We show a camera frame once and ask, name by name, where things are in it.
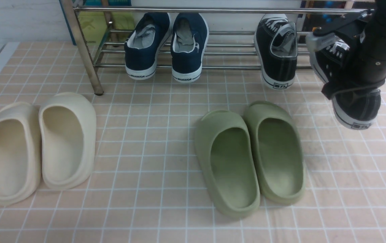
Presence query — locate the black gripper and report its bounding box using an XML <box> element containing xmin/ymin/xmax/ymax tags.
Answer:
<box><xmin>305</xmin><ymin>10</ymin><xmax>386</xmax><ymax>99</ymax></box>

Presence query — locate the black canvas sneaker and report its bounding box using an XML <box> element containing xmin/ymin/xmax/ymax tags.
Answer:
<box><xmin>309</xmin><ymin>40</ymin><xmax>381</xmax><ymax>130</ymax></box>
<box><xmin>254</xmin><ymin>13</ymin><xmax>298</xmax><ymax>90</ymax></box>

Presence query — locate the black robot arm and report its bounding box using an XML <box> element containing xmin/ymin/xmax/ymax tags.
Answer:
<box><xmin>306</xmin><ymin>0</ymin><xmax>386</xmax><ymax>99</ymax></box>

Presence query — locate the silver metal shoe rack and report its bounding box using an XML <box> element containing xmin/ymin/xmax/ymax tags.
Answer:
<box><xmin>59</xmin><ymin>0</ymin><xmax>364</xmax><ymax>96</ymax></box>

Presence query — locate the right green foam slipper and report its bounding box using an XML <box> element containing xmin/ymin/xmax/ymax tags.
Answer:
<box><xmin>243</xmin><ymin>101</ymin><xmax>305</xmax><ymax>205</ymax></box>

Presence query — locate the green foam slipper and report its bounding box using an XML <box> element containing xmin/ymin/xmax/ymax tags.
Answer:
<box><xmin>243</xmin><ymin>101</ymin><xmax>305</xmax><ymax>205</ymax></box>
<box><xmin>194</xmin><ymin>110</ymin><xmax>260</xmax><ymax>218</ymax></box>

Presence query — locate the right navy canvas sneaker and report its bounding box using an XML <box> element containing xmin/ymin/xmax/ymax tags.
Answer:
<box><xmin>170</xmin><ymin>12</ymin><xmax>210</xmax><ymax>83</ymax></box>

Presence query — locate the navy canvas sneaker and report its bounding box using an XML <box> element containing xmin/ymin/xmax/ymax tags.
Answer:
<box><xmin>124</xmin><ymin>12</ymin><xmax>173</xmax><ymax>80</ymax></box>
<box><xmin>170</xmin><ymin>12</ymin><xmax>210</xmax><ymax>83</ymax></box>

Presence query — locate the left green foam slipper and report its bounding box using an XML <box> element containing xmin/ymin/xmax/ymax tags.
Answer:
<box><xmin>194</xmin><ymin>110</ymin><xmax>260</xmax><ymax>218</ymax></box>

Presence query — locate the left navy canvas sneaker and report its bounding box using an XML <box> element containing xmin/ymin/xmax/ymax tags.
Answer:
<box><xmin>124</xmin><ymin>12</ymin><xmax>173</xmax><ymax>80</ymax></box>

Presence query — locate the yellow green book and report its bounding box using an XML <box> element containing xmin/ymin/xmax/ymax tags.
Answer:
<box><xmin>59</xmin><ymin>0</ymin><xmax>135</xmax><ymax>45</ymax></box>

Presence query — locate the right cream foam slipper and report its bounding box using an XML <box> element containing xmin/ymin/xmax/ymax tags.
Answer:
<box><xmin>38</xmin><ymin>92</ymin><xmax>97</xmax><ymax>190</ymax></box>

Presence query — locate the cream foam slipper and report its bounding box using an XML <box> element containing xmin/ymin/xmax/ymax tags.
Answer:
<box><xmin>38</xmin><ymin>92</ymin><xmax>97</xmax><ymax>190</ymax></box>
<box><xmin>0</xmin><ymin>102</ymin><xmax>41</xmax><ymax>206</ymax></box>

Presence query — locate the left cream foam slipper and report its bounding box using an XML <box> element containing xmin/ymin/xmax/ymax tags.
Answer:
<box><xmin>0</xmin><ymin>102</ymin><xmax>41</xmax><ymax>206</ymax></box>

